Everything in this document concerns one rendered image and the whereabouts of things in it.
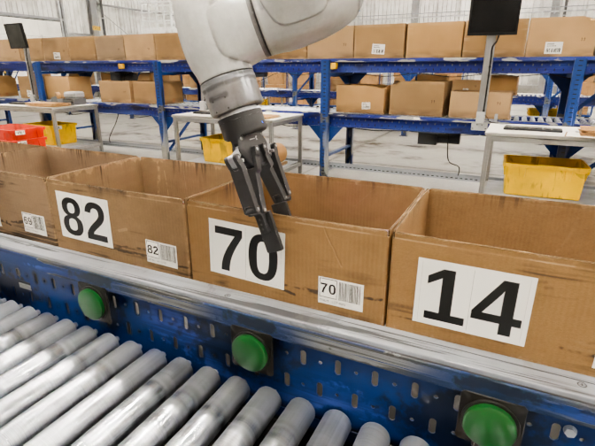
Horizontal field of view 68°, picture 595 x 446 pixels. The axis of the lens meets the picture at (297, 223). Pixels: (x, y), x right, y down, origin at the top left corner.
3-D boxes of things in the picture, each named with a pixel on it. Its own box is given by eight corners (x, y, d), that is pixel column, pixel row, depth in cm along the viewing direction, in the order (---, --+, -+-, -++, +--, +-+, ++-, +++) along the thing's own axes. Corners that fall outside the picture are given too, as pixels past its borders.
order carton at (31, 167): (-42, 224, 121) (-58, 162, 116) (56, 196, 146) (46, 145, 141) (57, 248, 105) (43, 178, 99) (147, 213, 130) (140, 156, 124)
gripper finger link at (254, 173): (259, 145, 73) (254, 144, 72) (271, 212, 72) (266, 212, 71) (240, 151, 75) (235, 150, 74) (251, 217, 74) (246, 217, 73)
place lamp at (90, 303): (78, 317, 96) (73, 288, 94) (83, 314, 97) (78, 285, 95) (102, 324, 93) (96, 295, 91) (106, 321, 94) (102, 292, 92)
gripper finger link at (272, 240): (271, 209, 73) (268, 211, 72) (284, 249, 74) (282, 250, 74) (256, 213, 75) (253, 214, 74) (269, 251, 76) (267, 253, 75)
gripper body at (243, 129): (235, 117, 79) (252, 167, 80) (205, 122, 71) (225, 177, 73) (270, 103, 75) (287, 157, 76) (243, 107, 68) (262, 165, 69)
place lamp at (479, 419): (459, 442, 64) (465, 403, 62) (459, 435, 65) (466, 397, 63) (512, 460, 61) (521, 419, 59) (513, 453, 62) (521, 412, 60)
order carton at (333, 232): (190, 281, 89) (183, 200, 83) (264, 234, 114) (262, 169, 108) (383, 328, 73) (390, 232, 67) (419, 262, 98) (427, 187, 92)
